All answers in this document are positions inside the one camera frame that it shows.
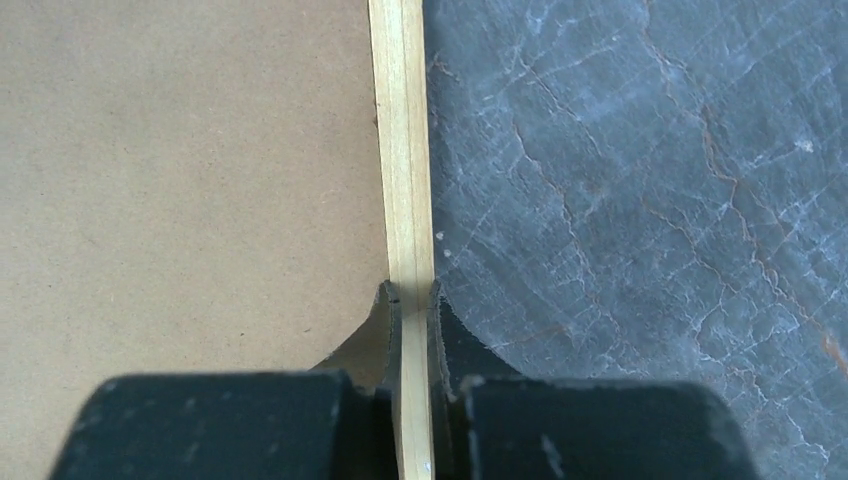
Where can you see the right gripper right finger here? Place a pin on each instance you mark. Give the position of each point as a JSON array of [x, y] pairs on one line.
[[490, 422]]

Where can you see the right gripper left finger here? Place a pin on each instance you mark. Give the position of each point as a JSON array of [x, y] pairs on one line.
[[315, 424]]

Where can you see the brown frame backing board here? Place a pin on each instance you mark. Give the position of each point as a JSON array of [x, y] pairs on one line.
[[185, 185]]

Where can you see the wooden picture frame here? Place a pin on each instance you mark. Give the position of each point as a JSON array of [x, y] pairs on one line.
[[398, 50]]

